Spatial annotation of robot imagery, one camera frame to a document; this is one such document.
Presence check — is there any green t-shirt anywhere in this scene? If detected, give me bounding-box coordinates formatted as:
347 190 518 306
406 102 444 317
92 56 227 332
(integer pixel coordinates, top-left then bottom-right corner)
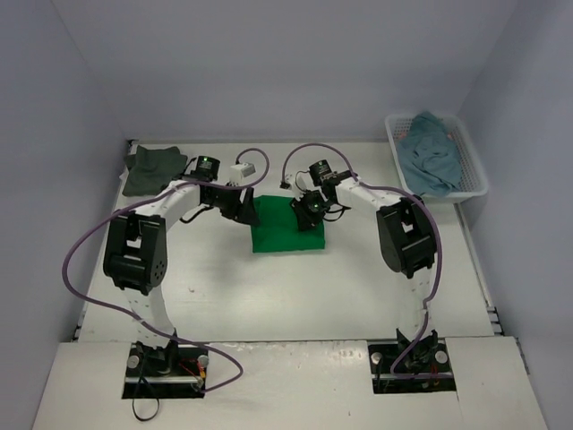
251 195 326 254

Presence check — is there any grey t-shirt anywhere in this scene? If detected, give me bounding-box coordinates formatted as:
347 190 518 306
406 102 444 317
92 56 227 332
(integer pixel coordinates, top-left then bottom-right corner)
122 147 187 197

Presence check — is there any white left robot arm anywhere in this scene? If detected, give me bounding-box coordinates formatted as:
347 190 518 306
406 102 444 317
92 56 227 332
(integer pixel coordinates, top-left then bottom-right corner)
103 156 260 376

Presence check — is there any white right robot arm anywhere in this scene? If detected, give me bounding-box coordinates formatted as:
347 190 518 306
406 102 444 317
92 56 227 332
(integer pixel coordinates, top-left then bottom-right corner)
281 160 443 369

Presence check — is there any light blue t-shirt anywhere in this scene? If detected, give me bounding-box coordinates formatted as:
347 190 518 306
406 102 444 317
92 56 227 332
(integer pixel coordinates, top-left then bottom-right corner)
397 111 462 197

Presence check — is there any white plastic laundry basket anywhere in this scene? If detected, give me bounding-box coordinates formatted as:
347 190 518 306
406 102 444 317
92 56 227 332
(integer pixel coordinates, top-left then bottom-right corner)
385 114 488 202

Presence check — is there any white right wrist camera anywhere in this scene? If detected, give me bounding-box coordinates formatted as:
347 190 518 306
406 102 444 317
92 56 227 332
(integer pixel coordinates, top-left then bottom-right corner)
279 170 309 200

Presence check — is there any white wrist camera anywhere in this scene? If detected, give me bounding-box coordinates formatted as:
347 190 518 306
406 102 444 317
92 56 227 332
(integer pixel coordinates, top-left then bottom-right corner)
279 170 309 200
227 163 256 186

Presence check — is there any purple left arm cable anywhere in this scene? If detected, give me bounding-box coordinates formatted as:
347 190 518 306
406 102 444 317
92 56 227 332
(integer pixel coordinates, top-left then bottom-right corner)
60 147 270 395

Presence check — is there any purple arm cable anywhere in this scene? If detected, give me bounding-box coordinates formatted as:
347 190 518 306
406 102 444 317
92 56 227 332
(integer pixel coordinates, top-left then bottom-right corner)
279 142 444 376
60 147 270 395

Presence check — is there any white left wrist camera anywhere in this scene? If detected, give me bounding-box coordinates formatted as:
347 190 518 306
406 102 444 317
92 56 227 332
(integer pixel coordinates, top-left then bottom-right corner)
227 163 256 186

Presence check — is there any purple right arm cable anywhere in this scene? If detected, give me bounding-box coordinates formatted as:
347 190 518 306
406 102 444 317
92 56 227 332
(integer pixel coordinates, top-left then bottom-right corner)
279 142 444 376

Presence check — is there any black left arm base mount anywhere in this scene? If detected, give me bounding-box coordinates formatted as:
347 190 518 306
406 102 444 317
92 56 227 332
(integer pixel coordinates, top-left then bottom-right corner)
122 342 210 400

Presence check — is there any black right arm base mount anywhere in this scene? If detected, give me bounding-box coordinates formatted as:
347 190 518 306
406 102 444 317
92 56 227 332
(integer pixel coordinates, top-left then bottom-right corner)
367 336 457 395

